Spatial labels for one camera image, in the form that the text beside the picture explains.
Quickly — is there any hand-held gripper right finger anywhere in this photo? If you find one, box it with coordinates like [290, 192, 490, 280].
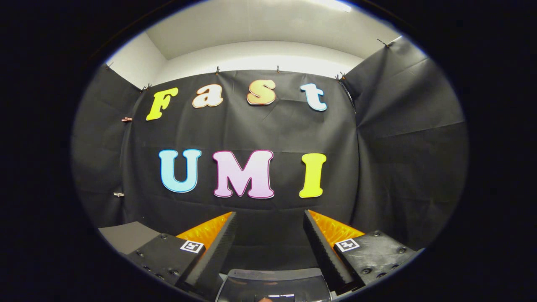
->
[303, 210, 420, 294]

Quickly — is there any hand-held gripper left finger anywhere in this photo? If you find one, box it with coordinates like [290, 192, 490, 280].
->
[128, 212, 237, 300]

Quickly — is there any black backdrop cloth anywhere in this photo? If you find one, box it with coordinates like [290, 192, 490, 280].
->
[71, 36, 468, 269]

